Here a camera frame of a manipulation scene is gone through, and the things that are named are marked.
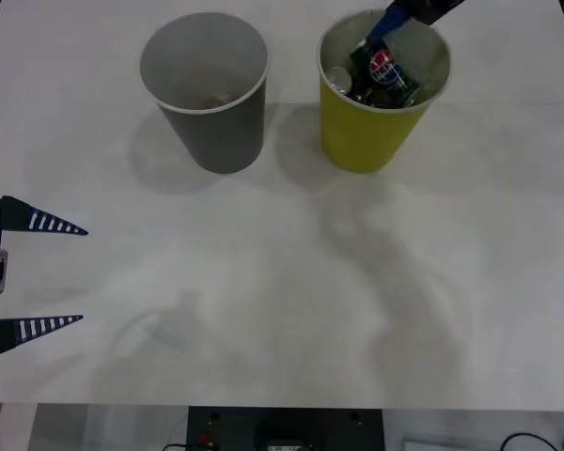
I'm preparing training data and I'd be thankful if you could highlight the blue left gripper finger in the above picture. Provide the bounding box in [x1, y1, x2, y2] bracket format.
[0, 314, 85, 359]
[0, 195, 89, 237]

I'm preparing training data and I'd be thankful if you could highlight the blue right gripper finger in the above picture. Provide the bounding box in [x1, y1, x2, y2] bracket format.
[406, 0, 467, 27]
[367, 0, 412, 48]

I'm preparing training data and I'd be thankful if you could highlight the silver-topped drink can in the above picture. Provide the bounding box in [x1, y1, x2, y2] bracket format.
[325, 67, 354, 94]

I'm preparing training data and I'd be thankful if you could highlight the dark drink can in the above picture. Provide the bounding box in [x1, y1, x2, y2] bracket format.
[351, 86, 420, 110]

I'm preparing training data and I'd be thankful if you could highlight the yellow-green plastic waste bin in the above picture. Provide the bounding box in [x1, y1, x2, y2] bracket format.
[315, 8, 452, 175]

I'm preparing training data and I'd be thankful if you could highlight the grey plastic waste bin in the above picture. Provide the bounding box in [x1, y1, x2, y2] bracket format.
[137, 12, 270, 175]

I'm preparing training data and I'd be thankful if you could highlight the black robot torso base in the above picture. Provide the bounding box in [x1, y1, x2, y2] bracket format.
[186, 405, 384, 451]

